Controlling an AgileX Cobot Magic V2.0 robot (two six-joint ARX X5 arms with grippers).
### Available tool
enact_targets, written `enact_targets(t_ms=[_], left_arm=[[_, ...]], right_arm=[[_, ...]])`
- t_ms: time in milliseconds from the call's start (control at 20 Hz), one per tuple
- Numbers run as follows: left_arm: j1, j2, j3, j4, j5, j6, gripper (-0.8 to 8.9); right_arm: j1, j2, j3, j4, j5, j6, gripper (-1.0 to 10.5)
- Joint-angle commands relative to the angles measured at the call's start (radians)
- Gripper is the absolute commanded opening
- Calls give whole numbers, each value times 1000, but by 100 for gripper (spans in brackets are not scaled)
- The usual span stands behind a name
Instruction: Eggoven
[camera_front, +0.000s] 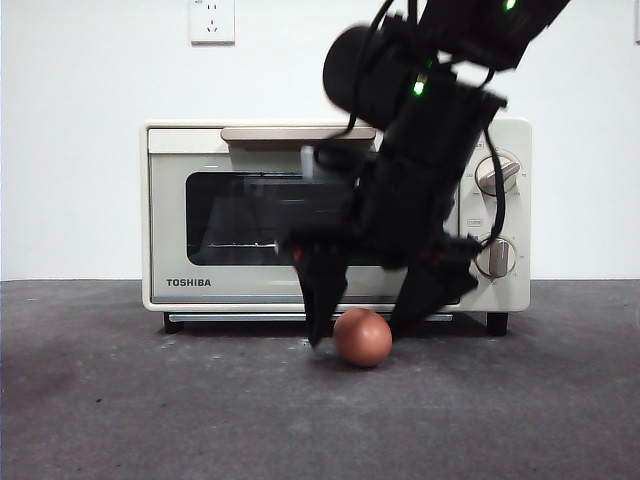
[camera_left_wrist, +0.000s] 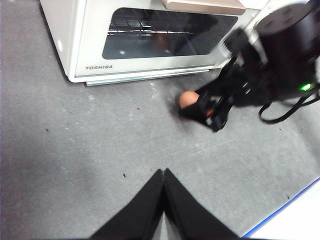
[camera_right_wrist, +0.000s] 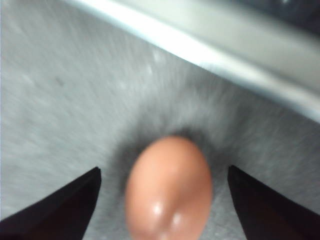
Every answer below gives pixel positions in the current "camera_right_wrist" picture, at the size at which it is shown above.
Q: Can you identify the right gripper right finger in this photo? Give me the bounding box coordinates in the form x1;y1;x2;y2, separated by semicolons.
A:
227;164;320;240

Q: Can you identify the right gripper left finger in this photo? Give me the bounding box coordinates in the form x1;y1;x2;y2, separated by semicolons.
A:
0;166;102;240

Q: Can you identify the brown egg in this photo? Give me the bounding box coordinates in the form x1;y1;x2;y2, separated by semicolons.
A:
124;136;213;240

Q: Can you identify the cream Toshiba toaster oven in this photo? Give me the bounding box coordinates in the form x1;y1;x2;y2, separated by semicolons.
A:
56;0;320;121

